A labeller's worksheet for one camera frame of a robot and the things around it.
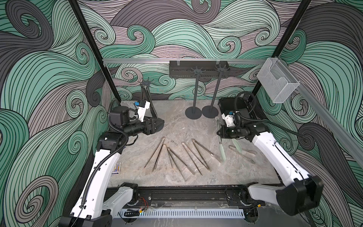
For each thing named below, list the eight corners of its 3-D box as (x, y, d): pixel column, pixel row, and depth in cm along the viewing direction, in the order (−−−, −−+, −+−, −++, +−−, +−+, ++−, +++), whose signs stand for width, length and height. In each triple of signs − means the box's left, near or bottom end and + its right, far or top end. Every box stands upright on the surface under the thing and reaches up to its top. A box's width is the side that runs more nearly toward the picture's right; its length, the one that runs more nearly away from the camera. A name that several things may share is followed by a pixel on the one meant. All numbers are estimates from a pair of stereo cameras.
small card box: (113, 174, 83) (111, 173, 82) (116, 163, 88) (115, 161, 86) (119, 174, 83) (117, 173, 82) (122, 163, 88) (121, 161, 86)
